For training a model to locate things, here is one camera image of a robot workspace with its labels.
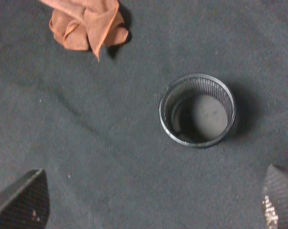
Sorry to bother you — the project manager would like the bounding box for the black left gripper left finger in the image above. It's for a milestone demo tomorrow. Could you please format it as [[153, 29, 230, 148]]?
[[0, 169, 50, 229]]

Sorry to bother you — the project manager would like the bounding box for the rust orange crumpled cloth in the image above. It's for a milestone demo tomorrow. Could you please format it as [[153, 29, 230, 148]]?
[[42, 0, 129, 58]]

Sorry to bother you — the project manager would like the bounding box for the black tablecloth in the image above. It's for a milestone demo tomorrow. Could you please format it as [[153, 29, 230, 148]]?
[[0, 0, 288, 229]]

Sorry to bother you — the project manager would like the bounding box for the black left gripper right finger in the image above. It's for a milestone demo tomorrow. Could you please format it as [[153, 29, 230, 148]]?
[[262, 164, 288, 229]]

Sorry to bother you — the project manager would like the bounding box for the black mesh pen cup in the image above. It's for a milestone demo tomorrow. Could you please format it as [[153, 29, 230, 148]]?
[[158, 73, 237, 148]]

